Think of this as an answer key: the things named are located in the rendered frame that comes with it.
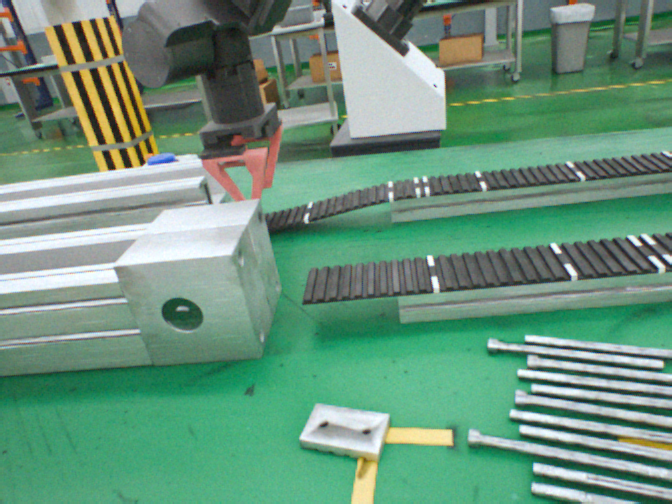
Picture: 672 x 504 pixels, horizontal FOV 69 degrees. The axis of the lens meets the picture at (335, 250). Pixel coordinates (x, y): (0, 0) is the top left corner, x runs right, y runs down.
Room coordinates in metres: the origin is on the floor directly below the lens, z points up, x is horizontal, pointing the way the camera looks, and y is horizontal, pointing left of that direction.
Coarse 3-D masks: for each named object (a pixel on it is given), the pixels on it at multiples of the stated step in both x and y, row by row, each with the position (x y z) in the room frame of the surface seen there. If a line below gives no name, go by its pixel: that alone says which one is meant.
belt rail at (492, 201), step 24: (480, 192) 0.49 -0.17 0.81; (504, 192) 0.49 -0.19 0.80; (528, 192) 0.48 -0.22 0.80; (552, 192) 0.49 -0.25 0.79; (576, 192) 0.48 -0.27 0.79; (600, 192) 0.47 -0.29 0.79; (624, 192) 0.47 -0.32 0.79; (648, 192) 0.47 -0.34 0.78; (408, 216) 0.50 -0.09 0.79; (432, 216) 0.50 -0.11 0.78
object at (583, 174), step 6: (576, 162) 0.51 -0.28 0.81; (570, 168) 0.49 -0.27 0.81; (576, 168) 0.49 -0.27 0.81; (582, 168) 0.49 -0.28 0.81; (588, 168) 0.49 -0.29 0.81; (576, 174) 0.48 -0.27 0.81; (582, 174) 0.47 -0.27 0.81; (588, 174) 0.47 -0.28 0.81; (582, 180) 0.46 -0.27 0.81; (588, 180) 0.46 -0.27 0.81; (594, 180) 0.46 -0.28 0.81
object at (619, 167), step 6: (606, 162) 0.49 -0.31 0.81; (612, 162) 0.49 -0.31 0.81; (618, 162) 0.49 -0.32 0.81; (624, 162) 0.48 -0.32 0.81; (612, 168) 0.48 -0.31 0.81; (618, 168) 0.47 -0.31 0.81; (624, 168) 0.47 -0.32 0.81; (630, 168) 0.47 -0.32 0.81; (618, 174) 0.46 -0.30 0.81; (624, 174) 0.46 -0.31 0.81; (630, 174) 0.46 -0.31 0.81; (636, 174) 0.45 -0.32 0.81
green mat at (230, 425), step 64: (320, 192) 0.64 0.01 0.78; (320, 256) 0.46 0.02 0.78; (384, 256) 0.43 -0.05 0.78; (448, 256) 0.41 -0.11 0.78; (320, 320) 0.34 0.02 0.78; (384, 320) 0.33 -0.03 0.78; (448, 320) 0.31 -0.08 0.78; (512, 320) 0.30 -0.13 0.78; (576, 320) 0.29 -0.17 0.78; (640, 320) 0.27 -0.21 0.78; (0, 384) 0.33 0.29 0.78; (64, 384) 0.32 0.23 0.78; (128, 384) 0.30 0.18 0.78; (192, 384) 0.29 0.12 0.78; (256, 384) 0.28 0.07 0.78; (320, 384) 0.26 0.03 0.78; (384, 384) 0.25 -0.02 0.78; (448, 384) 0.24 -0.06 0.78; (512, 384) 0.23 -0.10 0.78; (0, 448) 0.26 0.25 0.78; (64, 448) 0.25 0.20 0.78; (128, 448) 0.24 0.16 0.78; (192, 448) 0.23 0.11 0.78; (256, 448) 0.22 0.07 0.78; (384, 448) 0.20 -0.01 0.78; (448, 448) 0.19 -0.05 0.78; (576, 448) 0.18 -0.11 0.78
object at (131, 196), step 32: (192, 160) 0.60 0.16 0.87; (0, 192) 0.62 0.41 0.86; (32, 192) 0.61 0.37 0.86; (64, 192) 0.61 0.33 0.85; (96, 192) 0.54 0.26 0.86; (128, 192) 0.52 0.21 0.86; (160, 192) 0.51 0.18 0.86; (192, 192) 0.51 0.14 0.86; (224, 192) 0.58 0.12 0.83; (0, 224) 0.55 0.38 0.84; (32, 224) 0.54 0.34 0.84; (64, 224) 0.53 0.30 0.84; (96, 224) 0.52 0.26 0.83; (128, 224) 0.52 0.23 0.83
